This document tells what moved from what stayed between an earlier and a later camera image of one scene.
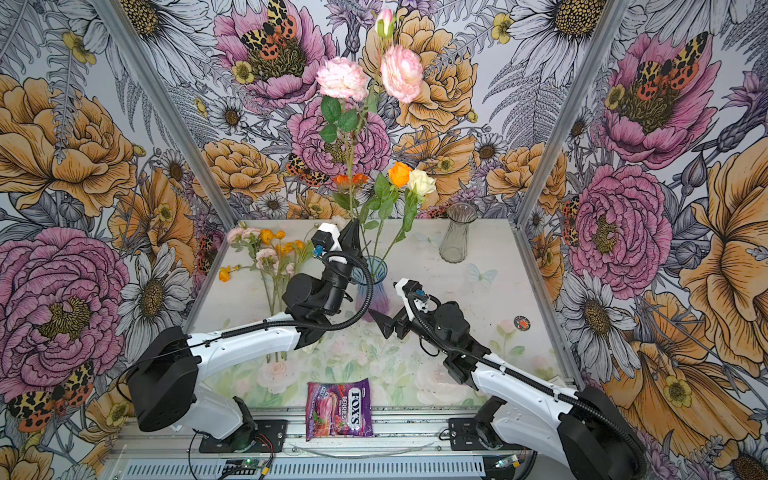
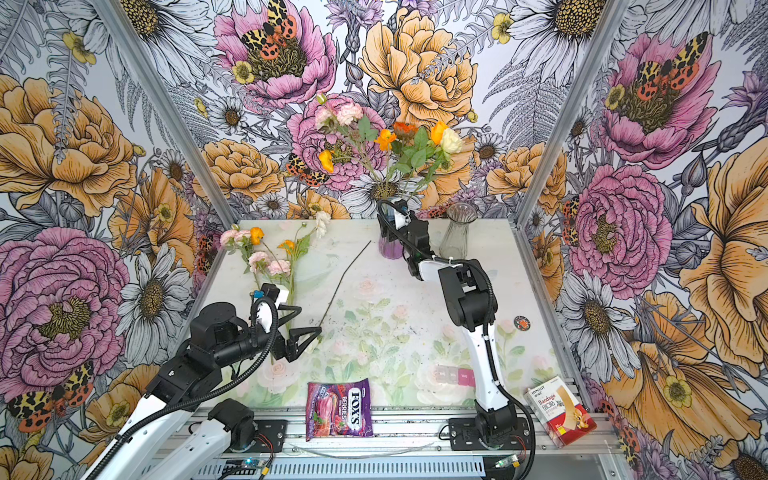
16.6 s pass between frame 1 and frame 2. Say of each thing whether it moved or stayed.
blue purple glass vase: moved
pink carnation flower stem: moved
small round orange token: stayed
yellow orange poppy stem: moved
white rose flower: moved
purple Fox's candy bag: stayed
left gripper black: moved
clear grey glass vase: stayed
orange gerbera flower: moved
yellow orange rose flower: moved
